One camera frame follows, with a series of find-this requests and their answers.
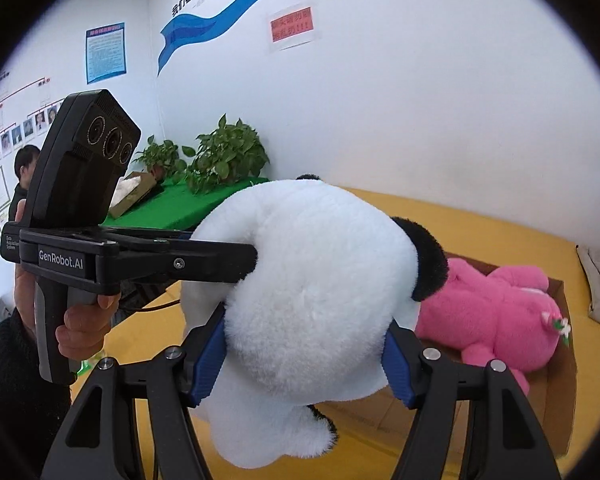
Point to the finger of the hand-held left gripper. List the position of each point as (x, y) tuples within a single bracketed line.
[(150, 234), (190, 260)]

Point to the small potted green plant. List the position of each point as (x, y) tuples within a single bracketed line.
[(160, 157)]

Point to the red notice sign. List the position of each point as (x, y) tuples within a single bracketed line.
[(292, 27)]

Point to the wall photo chart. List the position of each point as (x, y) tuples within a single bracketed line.
[(5, 145)]

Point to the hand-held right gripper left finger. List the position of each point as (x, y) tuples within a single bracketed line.
[(207, 360)]

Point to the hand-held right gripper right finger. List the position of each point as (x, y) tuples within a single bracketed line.
[(397, 370)]

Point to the person's left hand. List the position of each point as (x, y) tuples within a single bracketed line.
[(85, 330)]

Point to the blue framed wall poster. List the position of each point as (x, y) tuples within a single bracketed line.
[(107, 52)]

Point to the strawberry flower charm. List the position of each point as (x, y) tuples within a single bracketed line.
[(560, 327)]

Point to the person's left forearm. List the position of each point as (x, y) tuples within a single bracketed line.
[(15, 400)]

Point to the large potted green plant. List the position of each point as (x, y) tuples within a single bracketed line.
[(230, 155)]

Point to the brown cardboard box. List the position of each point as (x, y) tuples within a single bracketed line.
[(560, 400)]

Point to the blue wave wall decal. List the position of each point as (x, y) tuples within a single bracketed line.
[(195, 27)]

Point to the white panda plush toy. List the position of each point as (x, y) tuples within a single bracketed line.
[(320, 285)]

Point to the brown tissue box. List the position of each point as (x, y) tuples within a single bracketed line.
[(135, 200)]

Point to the pink plush toy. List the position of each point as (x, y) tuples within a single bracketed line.
[(495, 310)]

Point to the green cloth covered table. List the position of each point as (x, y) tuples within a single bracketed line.
[(180, 205)]

